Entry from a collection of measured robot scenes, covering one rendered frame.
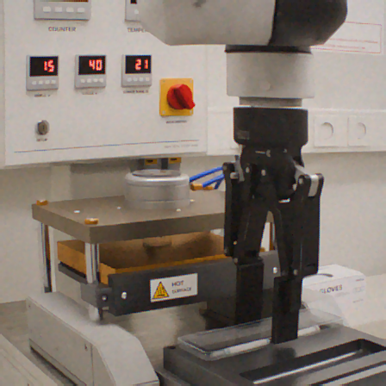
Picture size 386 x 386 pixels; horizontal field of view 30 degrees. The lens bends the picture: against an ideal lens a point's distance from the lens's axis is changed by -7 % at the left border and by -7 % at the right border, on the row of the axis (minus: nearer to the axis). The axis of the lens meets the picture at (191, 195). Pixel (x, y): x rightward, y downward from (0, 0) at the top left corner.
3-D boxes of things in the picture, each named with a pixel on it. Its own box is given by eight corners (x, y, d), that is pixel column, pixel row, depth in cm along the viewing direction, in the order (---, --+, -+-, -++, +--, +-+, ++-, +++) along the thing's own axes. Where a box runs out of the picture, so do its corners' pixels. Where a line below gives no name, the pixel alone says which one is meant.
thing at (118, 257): (58, 270, 96) (54, 198, 94) (199, 252, 108) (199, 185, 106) (117, 303, 81) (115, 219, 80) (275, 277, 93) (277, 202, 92)
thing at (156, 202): (18, 262, 100) (15, 169, 98) (206, 240, 116) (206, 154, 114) (93, 308, 79) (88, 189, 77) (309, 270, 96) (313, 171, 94)
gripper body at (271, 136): (214, 103, 74) (214, 196, 76) (267, 107, 67) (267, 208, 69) (273, 103, 78) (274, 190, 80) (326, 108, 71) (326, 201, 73)
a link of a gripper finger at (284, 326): (296, 272, 74) (301, 274, 73) (293, 337, 75) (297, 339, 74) (273, 277, 72) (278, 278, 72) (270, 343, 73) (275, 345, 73)
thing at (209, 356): (206, 374, 69) (206, 353, 69) (175, 357, 74) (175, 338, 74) (344, 336, 79) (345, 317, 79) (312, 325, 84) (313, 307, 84)
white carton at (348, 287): (247, 311, 153) (249, 277, 152) (331, 294, 164) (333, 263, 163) (281, 326, 143) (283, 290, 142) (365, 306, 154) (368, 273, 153)
